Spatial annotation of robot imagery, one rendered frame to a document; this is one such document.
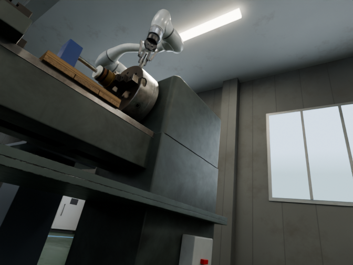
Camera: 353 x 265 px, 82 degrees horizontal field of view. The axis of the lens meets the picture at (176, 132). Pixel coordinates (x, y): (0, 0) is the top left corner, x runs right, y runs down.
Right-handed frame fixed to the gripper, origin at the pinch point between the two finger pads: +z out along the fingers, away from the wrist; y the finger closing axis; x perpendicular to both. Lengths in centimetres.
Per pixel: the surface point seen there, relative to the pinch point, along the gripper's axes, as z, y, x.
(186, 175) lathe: 53, -44, 13
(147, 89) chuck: 20.7, -7.3, 17.3
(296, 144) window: -66, -257, -104
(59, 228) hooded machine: 207, 6, -404
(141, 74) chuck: 14.6, -1.8, 16.8
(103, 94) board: 38, 9, 33
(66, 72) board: 39, 22, 40
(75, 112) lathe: 50, 14, 37
